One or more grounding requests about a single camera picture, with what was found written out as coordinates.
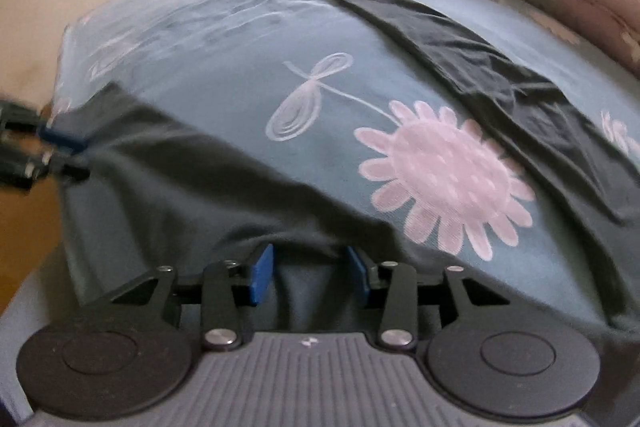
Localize dark grey pants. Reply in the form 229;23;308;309
55;0;640;333

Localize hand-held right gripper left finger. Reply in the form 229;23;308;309
107;243;275;351

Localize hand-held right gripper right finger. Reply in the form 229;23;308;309
345;246;512;351

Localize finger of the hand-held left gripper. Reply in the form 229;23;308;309
0;151;91;191
0;99;84;155

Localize green floral bed sheet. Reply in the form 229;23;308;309
50;0;640;333

